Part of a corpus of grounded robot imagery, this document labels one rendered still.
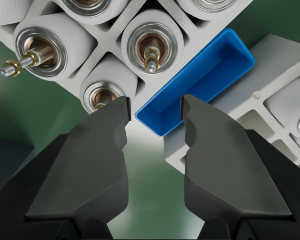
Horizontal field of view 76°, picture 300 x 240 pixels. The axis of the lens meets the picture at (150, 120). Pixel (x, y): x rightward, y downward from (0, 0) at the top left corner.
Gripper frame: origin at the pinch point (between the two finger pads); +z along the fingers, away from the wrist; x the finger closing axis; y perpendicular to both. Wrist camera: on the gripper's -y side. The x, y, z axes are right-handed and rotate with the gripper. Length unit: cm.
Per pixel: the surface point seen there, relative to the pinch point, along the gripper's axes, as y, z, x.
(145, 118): 23.2, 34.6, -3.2
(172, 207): 79, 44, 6
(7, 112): 25, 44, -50
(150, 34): -0.9, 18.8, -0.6
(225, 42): 5.6, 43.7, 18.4
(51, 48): 0.5, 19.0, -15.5
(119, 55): 3.5, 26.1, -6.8
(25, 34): -1.7, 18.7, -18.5
